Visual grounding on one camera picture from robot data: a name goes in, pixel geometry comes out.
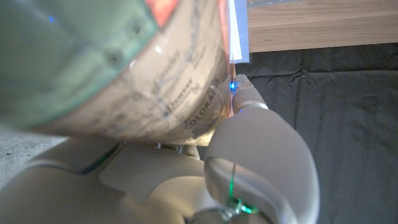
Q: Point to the black backdrop curtain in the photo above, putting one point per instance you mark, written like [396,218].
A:
[351,133]

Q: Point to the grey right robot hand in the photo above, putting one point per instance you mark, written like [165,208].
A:
[258,149]

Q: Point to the printed map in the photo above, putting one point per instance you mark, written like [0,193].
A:
[140,71]

